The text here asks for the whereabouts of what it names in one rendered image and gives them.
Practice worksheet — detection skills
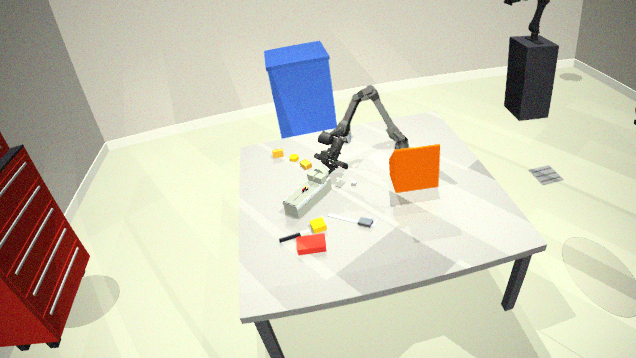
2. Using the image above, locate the red flat block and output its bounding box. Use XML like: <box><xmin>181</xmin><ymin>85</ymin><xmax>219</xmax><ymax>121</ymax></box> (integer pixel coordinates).
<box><xmin>297</xmin><ymin>234</ymin><xmax>326</xmax><ymax>255</ymax></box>

